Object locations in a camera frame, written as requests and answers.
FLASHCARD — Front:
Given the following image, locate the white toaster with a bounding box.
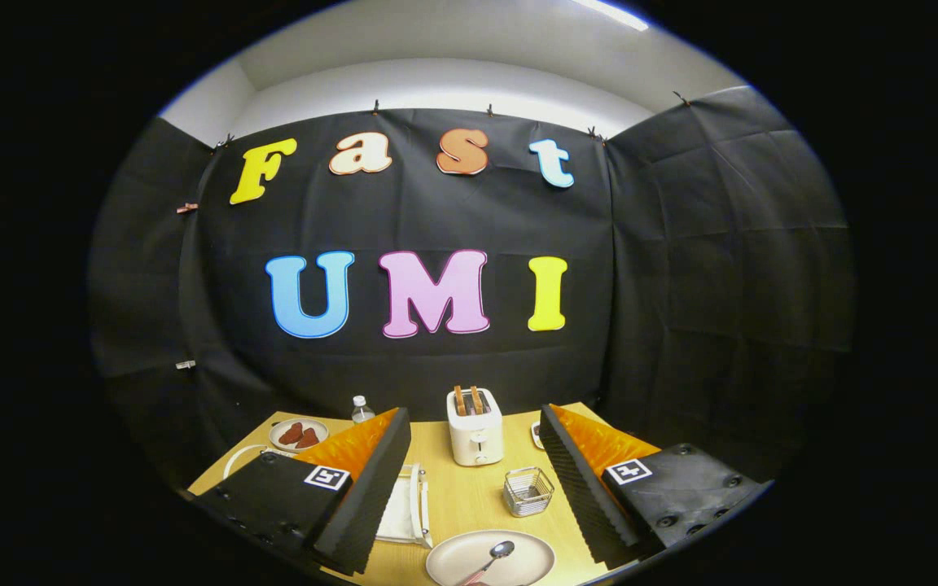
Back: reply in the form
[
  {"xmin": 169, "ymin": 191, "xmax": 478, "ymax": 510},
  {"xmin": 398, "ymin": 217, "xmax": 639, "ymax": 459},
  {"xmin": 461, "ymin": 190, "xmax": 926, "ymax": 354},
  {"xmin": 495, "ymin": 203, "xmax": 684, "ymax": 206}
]
[{"xmin": 446, "ymin": 388, "xmax": 505, "ymax": 467}]

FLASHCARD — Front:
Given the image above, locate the small beige saucer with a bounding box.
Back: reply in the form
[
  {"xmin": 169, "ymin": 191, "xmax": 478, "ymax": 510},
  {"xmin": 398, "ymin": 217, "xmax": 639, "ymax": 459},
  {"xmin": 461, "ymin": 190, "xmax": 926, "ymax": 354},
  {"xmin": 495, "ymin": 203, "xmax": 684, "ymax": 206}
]
[{"xmin": 269, "ymin": 418, "xmax": 330, "ymax": 453}]

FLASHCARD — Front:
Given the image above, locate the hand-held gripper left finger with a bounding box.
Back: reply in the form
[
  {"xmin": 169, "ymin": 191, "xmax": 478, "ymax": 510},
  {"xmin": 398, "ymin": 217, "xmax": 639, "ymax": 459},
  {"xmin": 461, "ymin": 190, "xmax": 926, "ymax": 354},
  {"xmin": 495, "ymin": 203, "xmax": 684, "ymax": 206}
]
[{"xmin": 192, "ymin": 407, "xmax": 413, "ymax": 577}]

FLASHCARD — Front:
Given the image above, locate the beige round plate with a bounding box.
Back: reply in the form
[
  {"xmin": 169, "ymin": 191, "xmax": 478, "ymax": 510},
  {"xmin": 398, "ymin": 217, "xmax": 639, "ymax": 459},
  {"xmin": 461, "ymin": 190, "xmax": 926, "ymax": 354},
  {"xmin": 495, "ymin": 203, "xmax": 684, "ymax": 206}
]
[{"xmin": 425, "ymin": 530, "xmax": 557, "ymax": 586}]

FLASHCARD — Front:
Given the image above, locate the metal wire basket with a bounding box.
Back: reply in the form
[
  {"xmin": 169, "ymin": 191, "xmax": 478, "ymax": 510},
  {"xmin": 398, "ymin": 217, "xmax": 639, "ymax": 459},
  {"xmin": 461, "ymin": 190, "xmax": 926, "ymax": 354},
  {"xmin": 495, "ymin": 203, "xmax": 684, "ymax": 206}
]
[{"xmin": 503, "ymin": 466, "xmax": 555, "ymax": 518}]

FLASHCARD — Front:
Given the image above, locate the white wire dish rack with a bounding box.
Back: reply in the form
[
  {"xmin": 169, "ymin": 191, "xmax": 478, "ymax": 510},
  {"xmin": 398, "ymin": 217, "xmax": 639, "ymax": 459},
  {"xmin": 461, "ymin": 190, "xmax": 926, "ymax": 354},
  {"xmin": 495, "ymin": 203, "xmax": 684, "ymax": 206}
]
[{"xmin": 222, "ymin": 444, "xmax": 434, "ymax": 548}]

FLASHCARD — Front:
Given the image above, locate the spoon with pink handle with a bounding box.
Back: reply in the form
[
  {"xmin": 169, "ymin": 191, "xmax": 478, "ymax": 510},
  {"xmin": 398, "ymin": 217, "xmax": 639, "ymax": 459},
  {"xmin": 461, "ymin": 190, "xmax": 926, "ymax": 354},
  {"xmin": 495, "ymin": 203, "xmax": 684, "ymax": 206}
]
[{"xmin": 453, "ymin": 540, "xmax": 516, "ymax": 586}]

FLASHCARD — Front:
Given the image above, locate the black backdrop cloth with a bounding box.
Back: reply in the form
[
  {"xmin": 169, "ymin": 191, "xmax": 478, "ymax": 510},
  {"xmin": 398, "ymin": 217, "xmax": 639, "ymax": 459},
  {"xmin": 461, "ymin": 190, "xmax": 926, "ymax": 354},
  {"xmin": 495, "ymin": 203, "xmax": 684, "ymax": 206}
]
[{"xmin": 86, "ymin": 84, "xmax": 857, "ymax": 489}]

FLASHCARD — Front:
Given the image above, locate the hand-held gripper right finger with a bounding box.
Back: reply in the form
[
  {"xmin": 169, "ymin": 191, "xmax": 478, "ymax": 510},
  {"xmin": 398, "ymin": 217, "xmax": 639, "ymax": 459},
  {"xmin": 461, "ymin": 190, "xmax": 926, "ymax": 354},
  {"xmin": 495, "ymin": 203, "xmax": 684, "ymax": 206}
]
[{"xmin": 538, "ymin": 403, "xmax": 773, "ymax": 571}]

